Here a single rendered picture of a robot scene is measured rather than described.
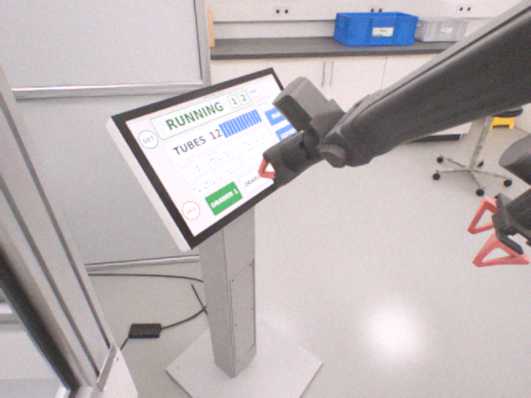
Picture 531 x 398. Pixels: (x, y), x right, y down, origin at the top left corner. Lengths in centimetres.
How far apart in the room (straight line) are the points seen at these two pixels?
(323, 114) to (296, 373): 127
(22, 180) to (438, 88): 36
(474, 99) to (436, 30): 334
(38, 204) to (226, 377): 129
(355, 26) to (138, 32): 204
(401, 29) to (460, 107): 302
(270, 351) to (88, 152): 122
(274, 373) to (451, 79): 142
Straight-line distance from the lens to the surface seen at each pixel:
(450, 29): 369
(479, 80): 27
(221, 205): 75
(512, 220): 70
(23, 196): 38
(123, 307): 194
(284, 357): 162
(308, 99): 47
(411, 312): 194
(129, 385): 68
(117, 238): 200
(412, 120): 34
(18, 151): 37
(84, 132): 169
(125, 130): 72
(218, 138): 81
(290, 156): 55
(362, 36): 318
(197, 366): 162
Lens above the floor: 143
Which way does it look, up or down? 33 degrees down
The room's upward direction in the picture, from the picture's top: straight up
